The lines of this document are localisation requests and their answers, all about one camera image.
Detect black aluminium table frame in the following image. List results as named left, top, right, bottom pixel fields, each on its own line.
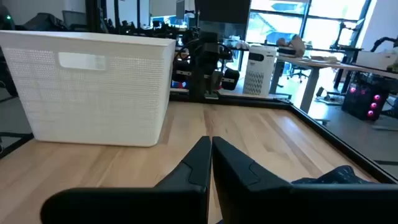
left=0, top=88, right=398, bottom=185

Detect white perforated plastic laundry basket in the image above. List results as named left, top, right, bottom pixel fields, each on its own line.
left=0, top=30, right=177, bottom=147

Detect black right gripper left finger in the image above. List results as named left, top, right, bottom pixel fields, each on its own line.
left=39, top=136, right=213, bottom=224

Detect black bag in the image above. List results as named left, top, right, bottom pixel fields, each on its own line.
left=23, top=12, right=68, bottom=32

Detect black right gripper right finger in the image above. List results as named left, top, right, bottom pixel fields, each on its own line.
left=211, top=136, right=398, bottom=224

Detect black monitor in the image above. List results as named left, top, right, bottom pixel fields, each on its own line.
left=194, top=0, right=251, bottom=40

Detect navy dotted garment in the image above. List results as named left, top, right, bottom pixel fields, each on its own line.
left=291, top=165, right=374, bottom=185

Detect light wooden desk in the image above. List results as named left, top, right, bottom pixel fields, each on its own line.
left=269, top=55, right=398, bottom=113

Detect white box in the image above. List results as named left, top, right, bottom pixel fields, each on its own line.
left=355, top=49, right=398, bottom=71

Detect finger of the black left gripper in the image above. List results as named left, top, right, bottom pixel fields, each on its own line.
left=213, top=67, right=241, bottom=91
left=172, top=60, right=200, bottom=84

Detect black computer tower pink fans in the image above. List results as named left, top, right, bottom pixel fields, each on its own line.
left=341, top=81, right=389, bottom=121

